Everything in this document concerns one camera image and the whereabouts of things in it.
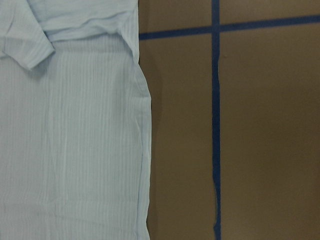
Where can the light blue button-up shirt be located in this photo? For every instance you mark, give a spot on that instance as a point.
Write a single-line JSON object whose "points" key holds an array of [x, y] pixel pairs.
{"points": [[75, 121]]}

